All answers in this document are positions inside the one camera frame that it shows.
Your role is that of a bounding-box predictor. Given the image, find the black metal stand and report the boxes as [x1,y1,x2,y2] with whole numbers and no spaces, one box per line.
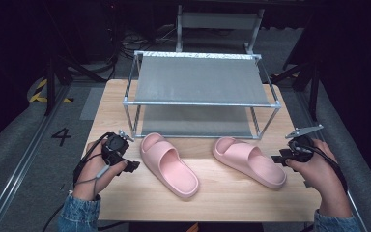
[43,54,107,117]
[270,18,323,123]

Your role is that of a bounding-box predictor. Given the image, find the person's denim sleeve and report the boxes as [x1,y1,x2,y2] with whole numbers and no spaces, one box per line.
[312,209,364,232]
[57,194,102,232]

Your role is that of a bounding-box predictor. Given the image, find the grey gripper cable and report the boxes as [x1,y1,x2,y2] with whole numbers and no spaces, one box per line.
[73,152,112,198]

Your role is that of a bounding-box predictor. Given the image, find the grey metal shoe rack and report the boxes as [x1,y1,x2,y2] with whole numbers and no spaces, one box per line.
[122,49,282,141]

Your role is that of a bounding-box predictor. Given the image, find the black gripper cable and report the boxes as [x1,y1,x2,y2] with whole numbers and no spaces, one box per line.
[295,143,350,193]

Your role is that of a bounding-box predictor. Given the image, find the person's right denim sleeve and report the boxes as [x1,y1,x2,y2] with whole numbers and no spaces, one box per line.
[312,209,364,232]

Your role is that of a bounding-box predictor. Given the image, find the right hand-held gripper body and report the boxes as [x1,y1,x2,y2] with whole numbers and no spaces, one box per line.
[284,124,325,163]

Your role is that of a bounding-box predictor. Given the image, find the person's right hand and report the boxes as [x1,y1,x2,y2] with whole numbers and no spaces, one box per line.
[285,138,353,218]

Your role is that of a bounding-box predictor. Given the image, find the person's left hand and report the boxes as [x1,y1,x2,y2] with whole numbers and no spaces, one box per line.
[72,138,129,202]

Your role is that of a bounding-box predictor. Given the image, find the pink slipper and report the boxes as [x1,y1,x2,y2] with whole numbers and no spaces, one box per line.
[139,131,201,199]
[212,136,288,190]

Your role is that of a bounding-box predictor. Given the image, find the grey folding chair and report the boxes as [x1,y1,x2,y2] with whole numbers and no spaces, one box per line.
[175,4,267,55]

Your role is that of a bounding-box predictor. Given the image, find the person's left denim sleeve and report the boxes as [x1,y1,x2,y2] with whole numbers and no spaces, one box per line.
[57,194,102,232]

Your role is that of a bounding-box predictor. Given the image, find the black floor cables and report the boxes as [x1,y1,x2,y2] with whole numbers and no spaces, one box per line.
[73,25,179,75]

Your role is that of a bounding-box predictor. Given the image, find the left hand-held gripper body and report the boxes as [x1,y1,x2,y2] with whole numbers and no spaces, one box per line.
[101,129,135,166]

